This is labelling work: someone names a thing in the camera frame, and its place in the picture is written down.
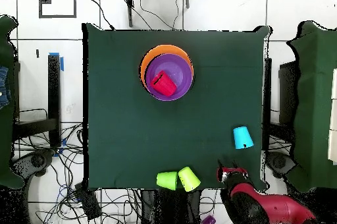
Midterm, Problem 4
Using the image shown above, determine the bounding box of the tangle of cables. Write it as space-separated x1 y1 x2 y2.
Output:
15 122 143 224

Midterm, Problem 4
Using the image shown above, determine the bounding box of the dark green tablecloth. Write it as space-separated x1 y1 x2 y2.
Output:
82 22 272 192

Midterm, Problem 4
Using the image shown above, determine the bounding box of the red plastic cup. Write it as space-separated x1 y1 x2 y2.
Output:
149 70 178 98

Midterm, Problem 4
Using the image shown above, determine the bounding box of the blue tape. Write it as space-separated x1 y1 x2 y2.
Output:
49 51 65 72

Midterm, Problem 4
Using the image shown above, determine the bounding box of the black metal stand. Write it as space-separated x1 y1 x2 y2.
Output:
261 57 299 154
11 54 62 148

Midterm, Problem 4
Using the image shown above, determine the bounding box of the yellow-green plastic cup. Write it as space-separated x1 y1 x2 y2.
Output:
178 166 201 192

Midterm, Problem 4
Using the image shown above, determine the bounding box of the green cloth covered table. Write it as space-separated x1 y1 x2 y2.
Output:
0 14 24 189
286 20 337 193

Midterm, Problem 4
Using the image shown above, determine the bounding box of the black floor cable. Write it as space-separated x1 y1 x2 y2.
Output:
86 0 116 31

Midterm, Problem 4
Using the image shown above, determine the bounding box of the black tripod stand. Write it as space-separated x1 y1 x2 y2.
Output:
117 0 191 28

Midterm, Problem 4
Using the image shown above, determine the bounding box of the orange plastic bowl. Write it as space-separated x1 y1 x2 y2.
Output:
139 44 195 89

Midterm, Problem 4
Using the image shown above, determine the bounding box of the green plastic cup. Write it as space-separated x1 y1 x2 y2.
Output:
155 171 179 191

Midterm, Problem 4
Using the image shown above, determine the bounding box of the white box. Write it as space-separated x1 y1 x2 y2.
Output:
327 68 337 165

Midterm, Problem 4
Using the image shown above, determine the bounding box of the blue denim fabric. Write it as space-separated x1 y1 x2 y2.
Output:
0 65 12 110

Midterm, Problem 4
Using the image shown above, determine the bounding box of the blue plastic cup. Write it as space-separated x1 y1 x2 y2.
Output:
232 125 255 150

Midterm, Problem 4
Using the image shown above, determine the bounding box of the black power box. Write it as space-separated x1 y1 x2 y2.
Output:
74 181 103 221

